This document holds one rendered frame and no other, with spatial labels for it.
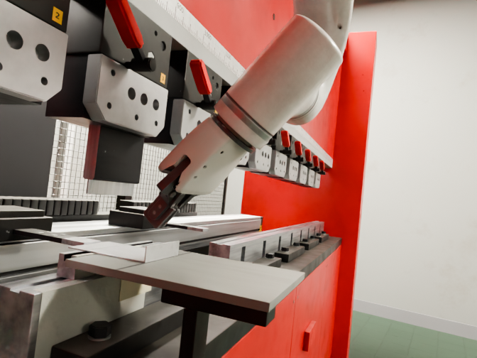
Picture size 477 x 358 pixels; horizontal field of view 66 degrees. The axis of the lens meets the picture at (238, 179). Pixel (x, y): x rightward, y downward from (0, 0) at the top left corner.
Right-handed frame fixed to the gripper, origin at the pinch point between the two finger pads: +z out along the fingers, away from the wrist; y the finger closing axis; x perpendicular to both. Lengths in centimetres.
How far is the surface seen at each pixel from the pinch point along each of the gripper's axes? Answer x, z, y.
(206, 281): 13.0, -2.3, 6.9
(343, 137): -31, -39, -214
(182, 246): -14, 33, -66
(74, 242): -6.5, 13.7, 1.3
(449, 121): 4, -127, -361
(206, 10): -27.1, -25.5, -14.4
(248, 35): -30, -29, -37
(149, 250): 4.1, 3.0, 3.6
